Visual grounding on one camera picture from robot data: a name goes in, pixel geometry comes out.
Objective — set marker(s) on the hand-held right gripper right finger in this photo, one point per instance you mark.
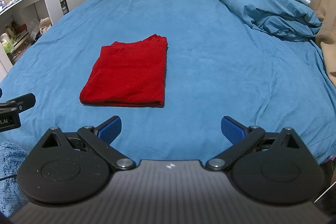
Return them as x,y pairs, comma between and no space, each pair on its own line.
231,129

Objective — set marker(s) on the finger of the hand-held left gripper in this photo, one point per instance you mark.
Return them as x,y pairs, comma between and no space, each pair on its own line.
25,102

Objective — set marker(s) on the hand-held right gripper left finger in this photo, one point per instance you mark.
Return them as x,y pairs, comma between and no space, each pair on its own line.
111,129

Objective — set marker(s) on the red knit sweater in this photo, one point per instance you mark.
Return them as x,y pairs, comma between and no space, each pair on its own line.
128,74

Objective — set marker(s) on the fluffy blue rug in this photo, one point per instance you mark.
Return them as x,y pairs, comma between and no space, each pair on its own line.
10,174

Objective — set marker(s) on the bed with blue sheet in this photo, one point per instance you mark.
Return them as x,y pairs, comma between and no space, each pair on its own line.
210,69

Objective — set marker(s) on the blue duvet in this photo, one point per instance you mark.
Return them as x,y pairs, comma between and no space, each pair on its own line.
262,6

